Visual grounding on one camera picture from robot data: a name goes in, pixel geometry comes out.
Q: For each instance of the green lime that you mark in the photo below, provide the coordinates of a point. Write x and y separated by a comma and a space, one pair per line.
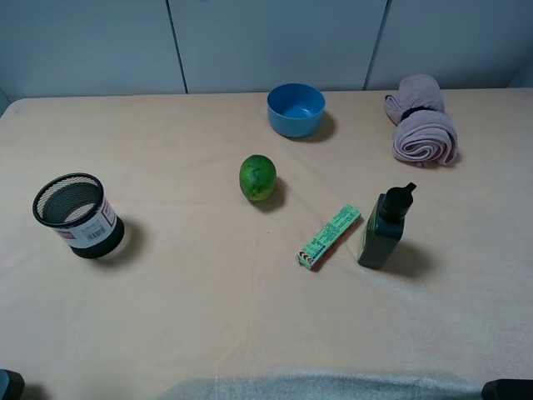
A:
257, 178

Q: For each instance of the black mesh pen cup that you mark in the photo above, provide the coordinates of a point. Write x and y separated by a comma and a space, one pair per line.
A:
74, 206

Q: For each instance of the dark green pump bottle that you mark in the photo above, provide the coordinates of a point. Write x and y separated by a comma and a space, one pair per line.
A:
385, 226

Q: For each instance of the green chewing gum pack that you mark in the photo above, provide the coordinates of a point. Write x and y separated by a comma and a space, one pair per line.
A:
315, 252

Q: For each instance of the blue plastic bowl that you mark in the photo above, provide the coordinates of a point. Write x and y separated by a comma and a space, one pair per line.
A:
295, 110

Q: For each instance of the pink towel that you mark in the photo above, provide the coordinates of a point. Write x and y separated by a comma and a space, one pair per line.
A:
424, 132

